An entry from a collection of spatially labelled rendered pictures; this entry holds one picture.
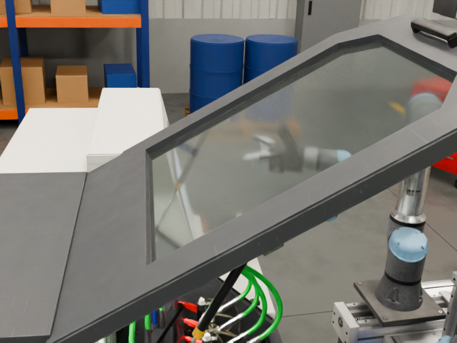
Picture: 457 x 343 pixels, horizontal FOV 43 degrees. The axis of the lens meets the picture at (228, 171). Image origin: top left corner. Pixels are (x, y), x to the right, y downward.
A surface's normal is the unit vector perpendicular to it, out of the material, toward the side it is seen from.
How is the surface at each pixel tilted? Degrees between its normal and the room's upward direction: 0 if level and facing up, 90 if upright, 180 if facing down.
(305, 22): 90
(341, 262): 0
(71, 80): 90
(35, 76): 90
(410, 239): 7
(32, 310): 0
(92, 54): 90
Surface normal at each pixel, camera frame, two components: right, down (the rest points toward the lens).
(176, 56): 0.22, 0.40
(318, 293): 0.04, -0.92
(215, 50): -0.05, 0.39
